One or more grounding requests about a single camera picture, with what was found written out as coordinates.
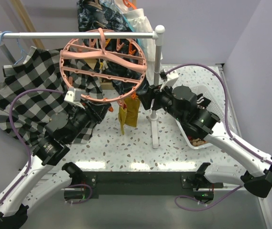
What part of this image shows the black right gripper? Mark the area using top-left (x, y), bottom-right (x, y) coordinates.
top-left (138, 80), bottom-right (185, 123)

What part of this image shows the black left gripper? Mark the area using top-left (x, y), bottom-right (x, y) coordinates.
top-left (66, 98), bottom-right (111, 143)

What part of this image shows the yellow sock with pattern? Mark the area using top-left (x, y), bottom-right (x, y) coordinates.
top-left (125, 97), bottom-right (140, 127)

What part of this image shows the pink round clip hanger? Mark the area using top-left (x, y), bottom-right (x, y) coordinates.
top-left (60, 28), bottom-right (147, 107)

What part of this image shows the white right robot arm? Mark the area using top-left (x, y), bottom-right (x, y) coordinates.
top-left (138, 85), bottom-right (272, 198)

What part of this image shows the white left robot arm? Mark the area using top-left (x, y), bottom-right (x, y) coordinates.
top-left (0, 103), bottom-right (110, 229)

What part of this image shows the orange plastic hanger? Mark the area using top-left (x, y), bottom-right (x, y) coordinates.
top-left (122, 0), bottom-right (137, 10)

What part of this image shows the black white checkered shirt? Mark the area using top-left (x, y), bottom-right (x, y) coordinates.
top-left (0, 47), bottom-right (104, 145)

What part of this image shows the white plastic basket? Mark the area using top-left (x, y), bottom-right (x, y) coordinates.
top-left (176, 84), bottom-right (225, 150)

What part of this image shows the white garment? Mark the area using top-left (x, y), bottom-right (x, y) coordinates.
top-left (114, 0), bottom-right (157, 70)

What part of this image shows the dark blue patterned garment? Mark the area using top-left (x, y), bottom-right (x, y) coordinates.
top-left (76, 0), bottom-right (151, 96)

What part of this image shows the teal garment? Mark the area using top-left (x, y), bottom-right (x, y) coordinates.
top-left (101, 0), bottom-right (144, 32)

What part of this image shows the white clothes rack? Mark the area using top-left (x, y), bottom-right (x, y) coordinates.
top-left (0, 25), bottom-right (165, 149)

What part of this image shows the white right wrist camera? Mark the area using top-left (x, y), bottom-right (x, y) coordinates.
top-left (160, 70), bottom-right (179, 91)

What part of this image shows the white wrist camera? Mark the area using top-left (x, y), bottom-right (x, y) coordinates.
top-left (64, 87), bottom-right (85, 109)
top-left (160, 70), bottom-right (179, 91)

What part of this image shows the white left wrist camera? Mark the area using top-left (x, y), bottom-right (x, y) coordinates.
top-left (64, 87), bottom-right (85, 109)

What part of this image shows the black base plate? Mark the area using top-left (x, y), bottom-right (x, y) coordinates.
top-left (70, 171), bottom-right (223, 198)

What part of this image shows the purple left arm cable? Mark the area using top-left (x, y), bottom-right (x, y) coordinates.
top-left (0, 89), bottom-right (66, 224)

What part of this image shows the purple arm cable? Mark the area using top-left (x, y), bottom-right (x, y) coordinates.
top-left (0, 89), bottom-right (66, 224)
top-left (164, 62), bottom-right (272, 184)

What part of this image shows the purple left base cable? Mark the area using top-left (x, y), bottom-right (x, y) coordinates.
top-left (65, 184), bottom-right (94, 205)

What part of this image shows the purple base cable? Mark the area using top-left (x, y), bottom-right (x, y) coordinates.
top-left (65, 184), bottom-right (94, 205)
top-left (175, 186), bottom-right (243, 212)

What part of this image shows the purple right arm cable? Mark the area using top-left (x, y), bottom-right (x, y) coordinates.
top-left (164, 62), bottom-right (272, 184)

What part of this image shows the light blue wire hanger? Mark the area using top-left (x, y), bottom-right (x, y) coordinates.
top-left (0, 31), bottom-right (28, 65)

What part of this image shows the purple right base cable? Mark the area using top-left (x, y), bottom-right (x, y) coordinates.
top-left (175, 186), bottom-right (243, 212)

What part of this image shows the wooden frame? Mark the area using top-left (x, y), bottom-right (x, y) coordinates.
top-left (10, 0), bottom-right (45, 49)

